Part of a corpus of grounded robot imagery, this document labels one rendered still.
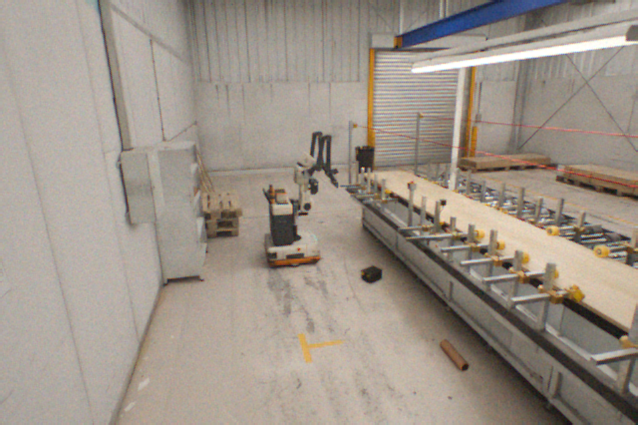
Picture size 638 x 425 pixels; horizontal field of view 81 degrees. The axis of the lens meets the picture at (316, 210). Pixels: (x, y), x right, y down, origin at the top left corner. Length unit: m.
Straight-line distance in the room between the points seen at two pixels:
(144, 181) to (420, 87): 9.53
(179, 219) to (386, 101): 8.14
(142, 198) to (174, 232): 1.11
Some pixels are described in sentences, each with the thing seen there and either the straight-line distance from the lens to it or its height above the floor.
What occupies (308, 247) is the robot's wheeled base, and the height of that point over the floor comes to 0.25.
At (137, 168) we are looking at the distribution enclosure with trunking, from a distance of 3.40.
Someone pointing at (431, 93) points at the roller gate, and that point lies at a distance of 11.96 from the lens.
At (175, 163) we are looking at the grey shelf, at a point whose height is 1.41.
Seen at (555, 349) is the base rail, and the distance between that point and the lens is 2.59.
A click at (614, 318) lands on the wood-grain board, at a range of 2.61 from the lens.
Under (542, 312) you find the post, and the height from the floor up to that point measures 0.83.
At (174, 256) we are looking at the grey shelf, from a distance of 4.57.
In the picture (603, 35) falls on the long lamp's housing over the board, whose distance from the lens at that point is 2.68.
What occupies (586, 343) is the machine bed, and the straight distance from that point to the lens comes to 2.78.
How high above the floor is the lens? 2.06
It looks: 17 degrees down
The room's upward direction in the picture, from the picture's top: 1 degrees counter-clockwise
